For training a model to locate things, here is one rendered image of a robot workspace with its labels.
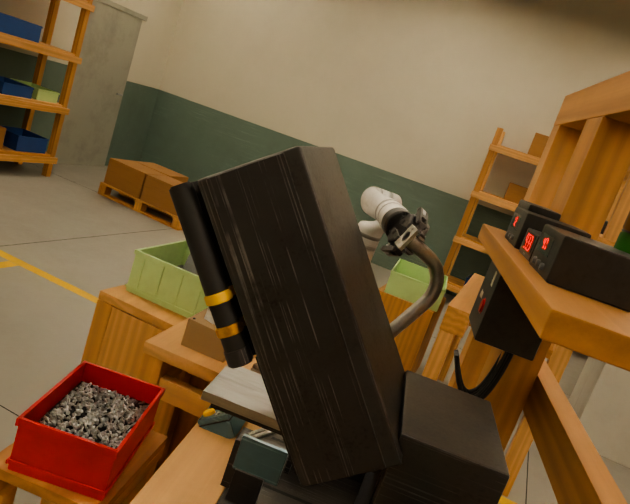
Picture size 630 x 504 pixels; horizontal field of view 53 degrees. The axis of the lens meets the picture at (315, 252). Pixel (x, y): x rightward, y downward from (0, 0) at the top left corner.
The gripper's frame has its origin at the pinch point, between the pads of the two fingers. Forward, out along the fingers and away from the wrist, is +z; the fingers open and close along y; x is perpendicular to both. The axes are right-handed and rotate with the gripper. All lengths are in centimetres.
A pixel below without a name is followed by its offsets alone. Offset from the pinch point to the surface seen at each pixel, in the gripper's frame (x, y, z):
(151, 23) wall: -137, -72, -841
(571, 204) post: 20.6, 28.4, 0.4
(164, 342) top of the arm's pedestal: -12, -79, -56
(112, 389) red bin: -24, -77, -16
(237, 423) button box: 1, -60, -4
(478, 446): 15.1, -15.2, 40.7
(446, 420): 12.4, -17.0, 33.7
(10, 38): -204, -147, -551
